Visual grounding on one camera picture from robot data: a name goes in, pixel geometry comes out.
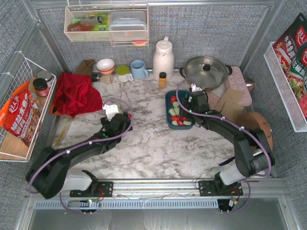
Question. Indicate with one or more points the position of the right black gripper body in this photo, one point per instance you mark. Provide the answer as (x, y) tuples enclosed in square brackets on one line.
[(188, 105)]

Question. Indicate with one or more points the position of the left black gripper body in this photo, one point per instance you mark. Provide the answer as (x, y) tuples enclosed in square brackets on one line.
[(122, 117)]

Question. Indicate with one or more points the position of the red coffee capsule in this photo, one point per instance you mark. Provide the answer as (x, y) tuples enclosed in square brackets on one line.
[(173, 99)]

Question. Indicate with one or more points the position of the teal storage basket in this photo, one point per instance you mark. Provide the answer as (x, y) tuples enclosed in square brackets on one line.
[(174, 112)]

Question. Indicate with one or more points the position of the brown cardboard sheet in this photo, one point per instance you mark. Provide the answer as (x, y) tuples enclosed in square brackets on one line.
[(231, 95), (232, 111)]

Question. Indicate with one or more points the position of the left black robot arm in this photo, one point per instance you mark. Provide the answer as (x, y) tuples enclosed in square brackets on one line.
[(49, 171)]

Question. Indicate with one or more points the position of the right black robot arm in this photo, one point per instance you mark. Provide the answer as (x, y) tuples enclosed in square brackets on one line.
[(252, 152)]

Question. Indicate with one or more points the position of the striped oven mitt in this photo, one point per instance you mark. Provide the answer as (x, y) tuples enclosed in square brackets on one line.
[(212, 100)]

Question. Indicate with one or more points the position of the stainless steel pot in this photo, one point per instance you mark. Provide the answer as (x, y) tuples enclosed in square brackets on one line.
[(206, 72)]

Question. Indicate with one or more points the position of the orange spice bottle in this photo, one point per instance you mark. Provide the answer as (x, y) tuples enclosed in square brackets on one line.
[(162, 80)]

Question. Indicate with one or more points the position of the pink egg tray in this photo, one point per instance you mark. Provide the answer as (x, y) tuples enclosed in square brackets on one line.
[(236, 81)]

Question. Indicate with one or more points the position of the pepper grinder bottle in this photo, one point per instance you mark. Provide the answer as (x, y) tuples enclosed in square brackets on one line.
[(108, 79)]

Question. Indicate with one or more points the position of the green lidded cup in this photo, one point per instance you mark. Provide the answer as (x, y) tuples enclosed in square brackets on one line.
[(123, 73)]

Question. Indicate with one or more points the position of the white thermos jug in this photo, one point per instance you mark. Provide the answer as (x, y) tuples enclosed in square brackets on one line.
[(163, 59)]

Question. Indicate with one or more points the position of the red cloth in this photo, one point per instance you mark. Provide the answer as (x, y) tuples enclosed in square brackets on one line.
[(75, 95)]

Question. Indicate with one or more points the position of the round wooden board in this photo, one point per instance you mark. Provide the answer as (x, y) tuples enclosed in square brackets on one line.
[(255, 120)]

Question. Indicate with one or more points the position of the blue mug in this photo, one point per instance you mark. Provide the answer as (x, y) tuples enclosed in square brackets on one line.
[(139, 70)]

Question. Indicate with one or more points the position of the white orange striped bowl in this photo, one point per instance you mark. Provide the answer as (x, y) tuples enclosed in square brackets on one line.
[(105, 66)]

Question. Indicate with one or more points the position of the brown paper bag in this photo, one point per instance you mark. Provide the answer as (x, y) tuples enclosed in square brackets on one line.
[(85, 67)]

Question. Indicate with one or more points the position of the silver lid jar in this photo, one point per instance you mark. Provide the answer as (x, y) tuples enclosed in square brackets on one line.
[(47, 76)]

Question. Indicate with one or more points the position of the dark lid jar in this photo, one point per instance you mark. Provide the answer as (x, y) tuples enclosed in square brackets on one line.
[(41, 87)]

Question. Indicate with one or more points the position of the clear plastic container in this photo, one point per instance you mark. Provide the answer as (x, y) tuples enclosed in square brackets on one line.
[(128, 25)]

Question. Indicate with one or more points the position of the red snack bag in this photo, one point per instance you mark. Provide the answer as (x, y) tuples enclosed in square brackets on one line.
[(19, 116)]

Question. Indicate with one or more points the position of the red seasoning packet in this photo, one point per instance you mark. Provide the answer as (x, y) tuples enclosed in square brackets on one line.
[(291, 52)]

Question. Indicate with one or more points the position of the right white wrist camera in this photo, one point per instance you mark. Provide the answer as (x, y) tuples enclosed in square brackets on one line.
[(195, 88)]

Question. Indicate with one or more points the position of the white right wall basket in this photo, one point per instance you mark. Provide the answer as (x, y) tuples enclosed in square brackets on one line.
[(295, 114)]

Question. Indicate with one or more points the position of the white wire side basket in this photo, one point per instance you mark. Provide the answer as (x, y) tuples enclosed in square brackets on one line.
[(11, 147)]

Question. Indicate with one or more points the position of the cream wall storage box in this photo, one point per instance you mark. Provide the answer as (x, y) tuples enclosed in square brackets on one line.
[(78, 28)]

